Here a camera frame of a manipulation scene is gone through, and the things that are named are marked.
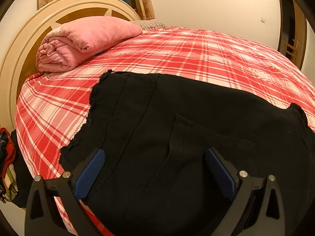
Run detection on pink folded blanket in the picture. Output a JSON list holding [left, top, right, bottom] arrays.
[[36, 16, 143, 73]]

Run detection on cream wooden headboard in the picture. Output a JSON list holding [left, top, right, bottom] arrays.
[[1, 0, 140, 132]]

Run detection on brown wooden door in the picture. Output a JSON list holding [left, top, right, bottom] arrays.
[[278, 0, 307, 69]]

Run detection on red plaid bed sheet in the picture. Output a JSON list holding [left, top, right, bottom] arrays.
[[15, 27, 314, 235]]

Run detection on black pants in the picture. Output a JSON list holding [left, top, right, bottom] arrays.
[[59, 72, 314, 235]]

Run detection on red clothes pile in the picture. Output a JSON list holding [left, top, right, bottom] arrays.
[[1, 127, 18, 204]]

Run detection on grey striped pillow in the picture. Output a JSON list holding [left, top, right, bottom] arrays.
[[131, 20, 166, 31]]

